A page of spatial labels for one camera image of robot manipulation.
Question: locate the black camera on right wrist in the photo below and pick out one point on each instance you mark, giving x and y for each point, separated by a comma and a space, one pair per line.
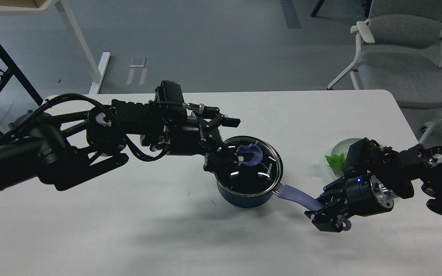
360, 158

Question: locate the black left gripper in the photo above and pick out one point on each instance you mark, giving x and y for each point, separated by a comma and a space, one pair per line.
188, 136

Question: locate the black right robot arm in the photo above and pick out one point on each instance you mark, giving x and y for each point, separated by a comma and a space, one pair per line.
396, 170

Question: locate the blue saucepan with handle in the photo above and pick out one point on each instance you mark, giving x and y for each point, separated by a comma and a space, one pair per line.
250, 194

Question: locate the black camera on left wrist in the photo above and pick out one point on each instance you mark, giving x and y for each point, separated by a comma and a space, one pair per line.
170, 91

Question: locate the glass pot lid blue knob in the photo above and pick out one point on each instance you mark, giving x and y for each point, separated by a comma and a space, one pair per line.
264, 168

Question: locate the grey office chair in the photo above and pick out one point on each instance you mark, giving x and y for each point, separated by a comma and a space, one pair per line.
398, 48

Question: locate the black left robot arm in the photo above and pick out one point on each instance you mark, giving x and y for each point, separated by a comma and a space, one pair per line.
72, 138

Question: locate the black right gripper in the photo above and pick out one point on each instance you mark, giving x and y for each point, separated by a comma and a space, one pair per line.
363, 196

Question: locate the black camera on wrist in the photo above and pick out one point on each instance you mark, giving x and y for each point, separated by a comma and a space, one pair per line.
360, 158
170, 91

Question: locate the orange toy carrot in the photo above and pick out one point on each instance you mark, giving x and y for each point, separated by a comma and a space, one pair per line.
336, 162

